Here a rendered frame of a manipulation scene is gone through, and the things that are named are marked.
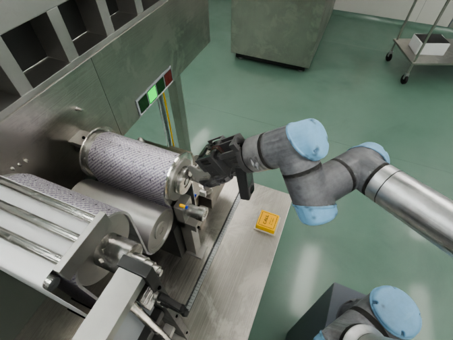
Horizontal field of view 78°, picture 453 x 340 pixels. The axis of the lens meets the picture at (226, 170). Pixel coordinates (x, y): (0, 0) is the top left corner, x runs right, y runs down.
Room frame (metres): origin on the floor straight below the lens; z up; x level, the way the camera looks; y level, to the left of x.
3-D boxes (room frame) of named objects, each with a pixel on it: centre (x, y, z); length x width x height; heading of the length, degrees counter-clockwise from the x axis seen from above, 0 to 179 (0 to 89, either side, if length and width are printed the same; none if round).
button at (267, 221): (0.50, -0.15, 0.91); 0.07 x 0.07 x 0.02; 68
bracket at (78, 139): (0.56, 0.40, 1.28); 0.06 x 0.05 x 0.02; 68
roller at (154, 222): (0.38, 0.29, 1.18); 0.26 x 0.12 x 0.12; 68
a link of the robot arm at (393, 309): (0.16, -0.40, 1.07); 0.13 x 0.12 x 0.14; 121
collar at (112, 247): (0.21, 0.20, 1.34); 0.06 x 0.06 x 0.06; 68
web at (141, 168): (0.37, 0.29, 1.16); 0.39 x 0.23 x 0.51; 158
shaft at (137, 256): (0.18, 0.14, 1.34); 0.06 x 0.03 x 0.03; 68
